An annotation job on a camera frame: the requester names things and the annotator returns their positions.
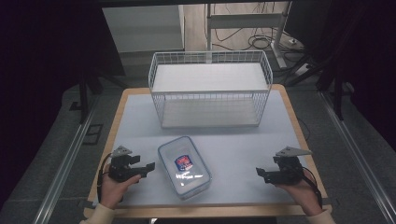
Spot white wire shelf rack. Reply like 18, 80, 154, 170
148, 49, 274, 129

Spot black floor cables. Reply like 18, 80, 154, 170
204, 3, 312, 74

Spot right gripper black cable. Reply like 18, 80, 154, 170
301, 166, 323, 209

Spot white metal desk frame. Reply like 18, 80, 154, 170
205, 1, 293, 69

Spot clear plastic storage container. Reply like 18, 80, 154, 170
157, 135, 213, 201

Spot black stand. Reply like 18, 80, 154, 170
69, 69, 130, 125
288, 55, 354, 121

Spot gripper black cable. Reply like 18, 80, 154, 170
96, 152, 113, 203
301, 166, 323, 209

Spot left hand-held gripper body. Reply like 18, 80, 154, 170
107, 145, 142, 184

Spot person's right hand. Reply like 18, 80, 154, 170
275, 169, 325, 217

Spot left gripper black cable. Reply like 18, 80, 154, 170
96, 152, 113, 203

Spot person's left hand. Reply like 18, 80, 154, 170
99, 163, 143, 210

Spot white cabinet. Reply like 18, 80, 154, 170
102, 4, 187, 54

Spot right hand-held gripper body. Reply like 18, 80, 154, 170
264, 146, 313, 186

